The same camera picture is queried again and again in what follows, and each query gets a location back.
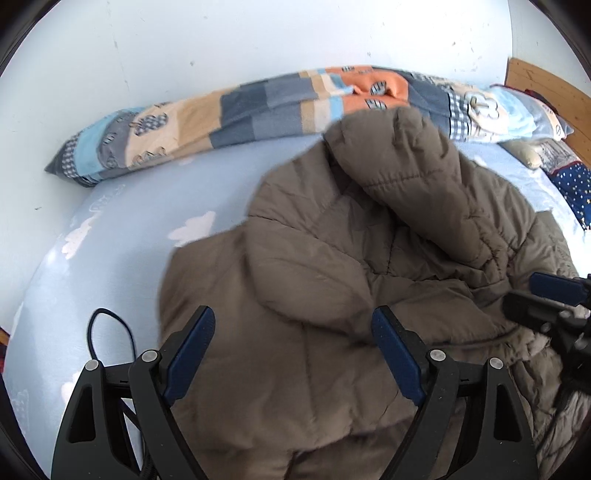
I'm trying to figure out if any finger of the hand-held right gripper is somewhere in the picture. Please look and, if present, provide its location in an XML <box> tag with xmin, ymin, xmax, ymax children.
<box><xmin>529</xmin><ymin>272</ymin><xmax>591</xmax><ymax>309</ymax></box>
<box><xmin>502</xmin><ymin>291</ymin><xmax>571</xmax><ymax>334</ymax></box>

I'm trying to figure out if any beige small pillow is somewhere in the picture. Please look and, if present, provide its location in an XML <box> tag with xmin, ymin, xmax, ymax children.
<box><xmin>501</xmin><ymin>138</ymin><xmax>546</xmax><ymax>169</ymax></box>

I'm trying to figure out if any patchwork fleece blanket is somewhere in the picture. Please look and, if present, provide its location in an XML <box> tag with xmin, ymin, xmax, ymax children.
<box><xmin>45</xmin><ymin>65</ymin><xmax>574</xmax><ymax>188</ymax></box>

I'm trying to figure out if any wooden headboard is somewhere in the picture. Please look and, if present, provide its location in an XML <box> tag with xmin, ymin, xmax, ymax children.
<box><xmin>504</xmin><ymin>58</ymin><xmax>591</xmax><ymax>139</ymax></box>

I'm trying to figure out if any grey printed pillow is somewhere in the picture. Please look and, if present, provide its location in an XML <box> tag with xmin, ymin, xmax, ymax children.
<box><xmin>538</xmin><ymin>140</ymin><xmax>585</xmax><ymax>174</ymax></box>

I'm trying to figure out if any navy star-print pillow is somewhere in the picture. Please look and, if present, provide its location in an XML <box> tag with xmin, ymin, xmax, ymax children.
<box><xmin>549</xmin><ymin>161</ymin><xmax>591</xmax><ymax>232</ymax></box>

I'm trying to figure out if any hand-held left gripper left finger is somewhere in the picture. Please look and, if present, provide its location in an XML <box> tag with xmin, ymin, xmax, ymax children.
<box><xmin>50</xmin><ymin>305</ymin><xmax>217</xmax><ymax>480</ymax></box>

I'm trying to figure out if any brown quilted jacket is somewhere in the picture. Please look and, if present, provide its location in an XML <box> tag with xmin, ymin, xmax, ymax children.
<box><xmin>158</xmin><ymin>107</ymin><xmax>591</xmax><ymax>480</ymax></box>

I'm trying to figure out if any light blue cloud-print bed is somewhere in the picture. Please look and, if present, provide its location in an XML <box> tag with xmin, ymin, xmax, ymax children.
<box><xmin>2</xmin><ymin>134</ymin><xmax>588</xmax><ymax>480</ymax></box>

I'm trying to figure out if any black cable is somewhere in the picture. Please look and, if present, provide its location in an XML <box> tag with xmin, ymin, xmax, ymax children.
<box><xmin>88</xmin><ymin>308</ymin><xmax>158</xmax><ymax>480</ymax></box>

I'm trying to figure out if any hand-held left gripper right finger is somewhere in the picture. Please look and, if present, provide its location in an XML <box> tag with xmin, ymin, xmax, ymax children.
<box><xmin>372</xmin><ymin>305</ymin><xmax>541</xmax><ymax>480</ymax></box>

